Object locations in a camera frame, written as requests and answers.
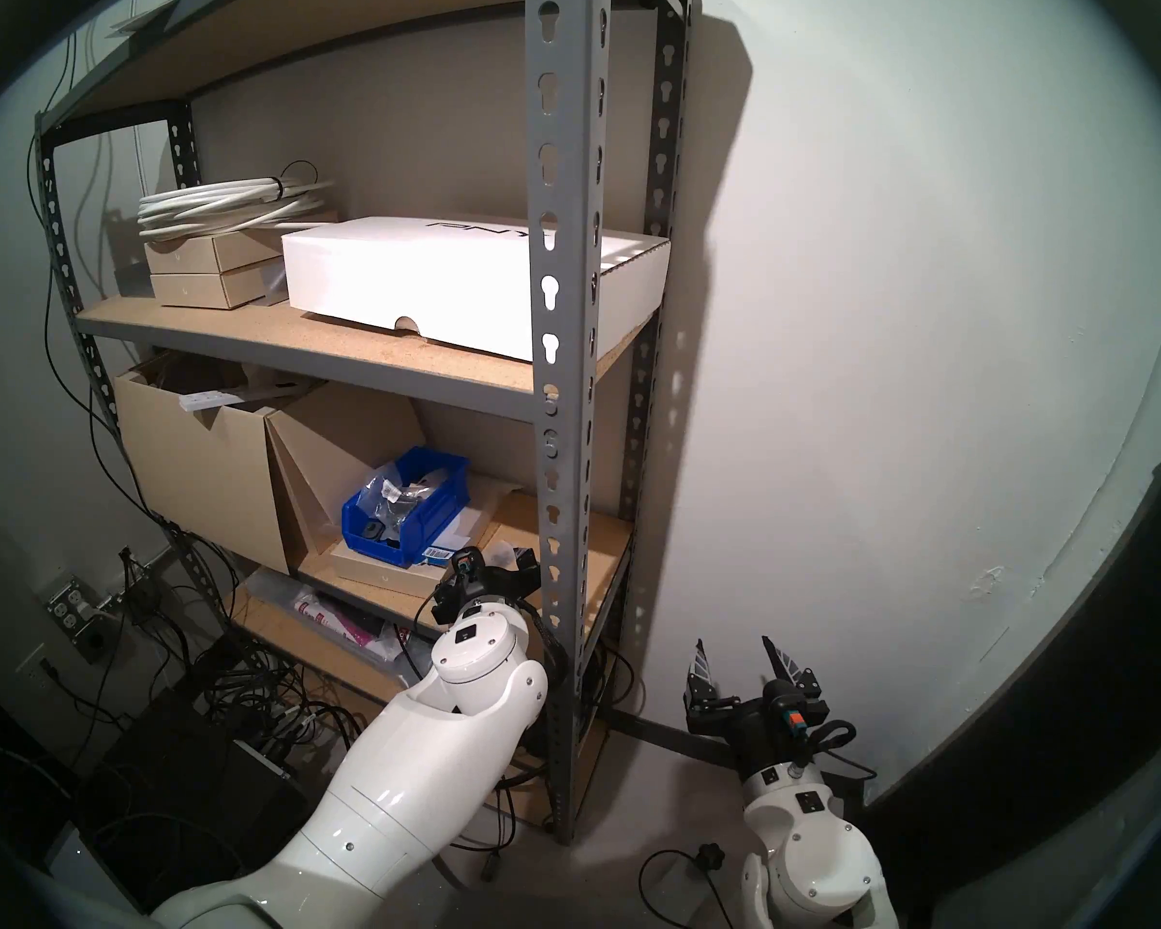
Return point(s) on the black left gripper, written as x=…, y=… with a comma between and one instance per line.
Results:
x=469, y=588

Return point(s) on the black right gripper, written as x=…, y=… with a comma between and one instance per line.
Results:
x=759, y=734

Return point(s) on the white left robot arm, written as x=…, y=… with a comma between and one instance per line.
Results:
x=397, y=792

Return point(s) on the black equipment case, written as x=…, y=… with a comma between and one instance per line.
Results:
x=184, y=772

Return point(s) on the grey steel rack shelf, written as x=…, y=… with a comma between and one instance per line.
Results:
x=561, y=163

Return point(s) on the blue plastic bin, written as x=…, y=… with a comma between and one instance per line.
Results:
x=435, y=511

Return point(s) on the flat tan cardboard box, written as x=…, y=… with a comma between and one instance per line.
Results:
x=368, y=569

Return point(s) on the pink and white package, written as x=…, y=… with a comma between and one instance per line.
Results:
x=339, y=615

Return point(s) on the leaning cardboard flap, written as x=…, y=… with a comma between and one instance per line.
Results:
x=348, y=434

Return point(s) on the large white PNY box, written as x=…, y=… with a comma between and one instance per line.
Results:
x=426, y=279

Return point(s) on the large open cardboard box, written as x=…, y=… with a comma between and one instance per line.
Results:
x=193, y=463

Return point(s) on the white power strip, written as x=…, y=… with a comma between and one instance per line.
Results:
x=203, y=400

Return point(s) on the small tan cardboard box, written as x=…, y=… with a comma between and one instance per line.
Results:
x=189, y=254
x=193, y=290

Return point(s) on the grey wall outlet box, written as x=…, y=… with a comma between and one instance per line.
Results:
x=77, y=613

